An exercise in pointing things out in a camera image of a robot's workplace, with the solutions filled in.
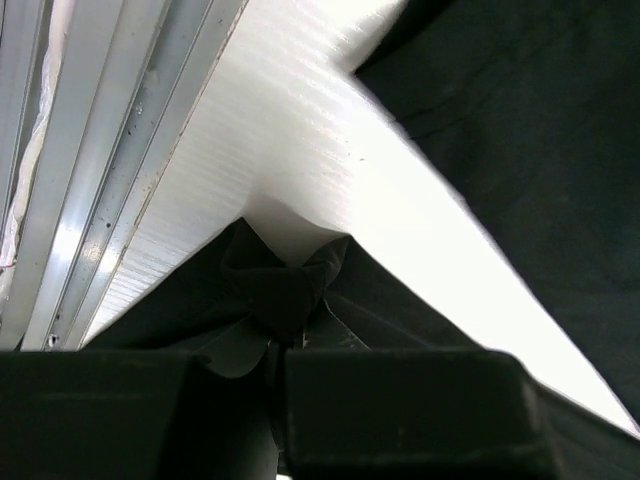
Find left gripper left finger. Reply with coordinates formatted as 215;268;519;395
1;352;278;479

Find black trousers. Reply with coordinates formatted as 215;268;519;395
88;1;639;479

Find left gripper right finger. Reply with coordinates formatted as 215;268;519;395
285;350;560;479

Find aluminium frame rail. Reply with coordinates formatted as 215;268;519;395
1;1;245;351

